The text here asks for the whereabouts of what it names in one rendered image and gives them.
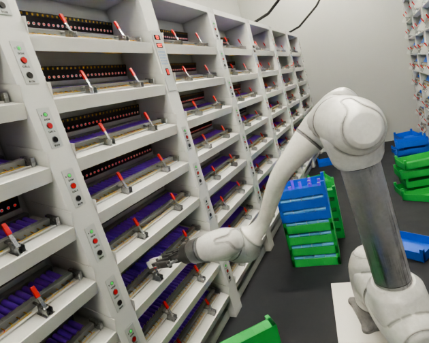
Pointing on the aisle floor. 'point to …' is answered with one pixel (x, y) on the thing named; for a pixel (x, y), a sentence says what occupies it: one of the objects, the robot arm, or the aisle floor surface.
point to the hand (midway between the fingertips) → (154, 262)
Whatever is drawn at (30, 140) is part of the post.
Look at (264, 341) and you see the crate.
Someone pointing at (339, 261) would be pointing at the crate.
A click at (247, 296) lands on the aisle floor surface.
